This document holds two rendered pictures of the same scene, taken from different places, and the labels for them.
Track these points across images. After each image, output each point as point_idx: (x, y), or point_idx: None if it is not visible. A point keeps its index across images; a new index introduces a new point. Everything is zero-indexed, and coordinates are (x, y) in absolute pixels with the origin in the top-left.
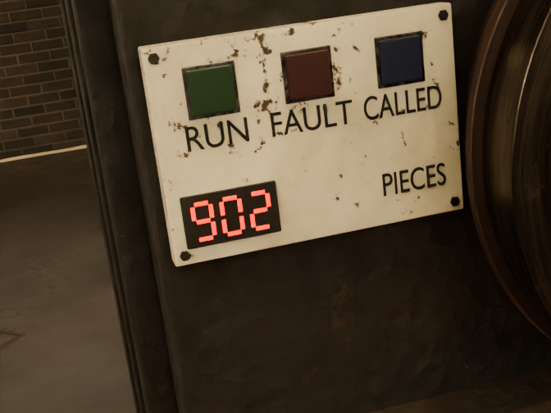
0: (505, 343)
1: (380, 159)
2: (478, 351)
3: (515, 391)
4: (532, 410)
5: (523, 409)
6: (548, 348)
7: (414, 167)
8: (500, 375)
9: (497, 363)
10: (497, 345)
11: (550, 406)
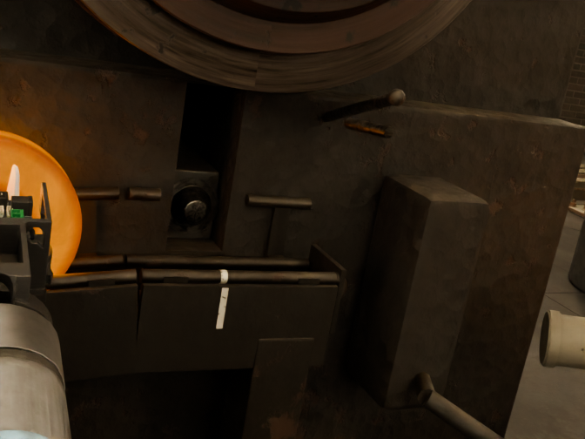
0: (33, 10)
1: None
2: (0, 6)
3: (26, 54)
4: (30, 64)
5: (19, 60)
6: (84, 36)
7: None
8: (23, 45)
9: (21, 30)
10: (23, 9)
11: (51, 69)
